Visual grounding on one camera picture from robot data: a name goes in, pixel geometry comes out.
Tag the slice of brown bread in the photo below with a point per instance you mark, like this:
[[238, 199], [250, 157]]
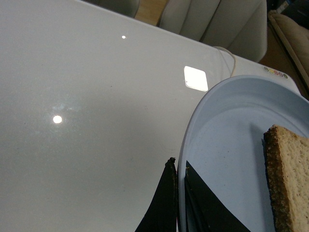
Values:
[[287, 168]]

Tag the beige sofa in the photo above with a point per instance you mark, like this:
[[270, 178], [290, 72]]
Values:
[[295, 39]]

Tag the grey upholstered chair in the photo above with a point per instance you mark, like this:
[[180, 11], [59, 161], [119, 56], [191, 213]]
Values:
[[240, 26], [124, 7]]

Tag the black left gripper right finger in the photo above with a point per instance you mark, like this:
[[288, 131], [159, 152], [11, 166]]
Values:
[[204, 211]]

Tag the left grey upholstered chair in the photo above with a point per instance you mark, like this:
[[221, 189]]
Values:
[[124, 7]]

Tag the light blue round plate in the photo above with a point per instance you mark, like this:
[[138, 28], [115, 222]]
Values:
[[223, 143]]

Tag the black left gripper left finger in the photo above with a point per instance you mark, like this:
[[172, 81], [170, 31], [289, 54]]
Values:
[[161, 216]]

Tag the right grey upholstered chair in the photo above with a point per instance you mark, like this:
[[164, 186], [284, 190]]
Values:
[[240, 26]]

